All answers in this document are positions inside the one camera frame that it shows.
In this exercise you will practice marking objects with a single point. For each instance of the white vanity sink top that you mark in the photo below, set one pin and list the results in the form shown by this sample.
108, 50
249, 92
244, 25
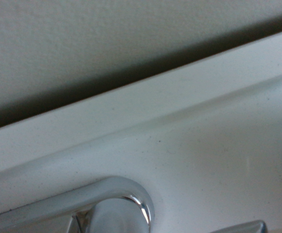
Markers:
204, 136

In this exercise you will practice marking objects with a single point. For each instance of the chrome faucet body with spout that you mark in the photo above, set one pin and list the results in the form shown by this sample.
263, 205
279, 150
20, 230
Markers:
58, 202

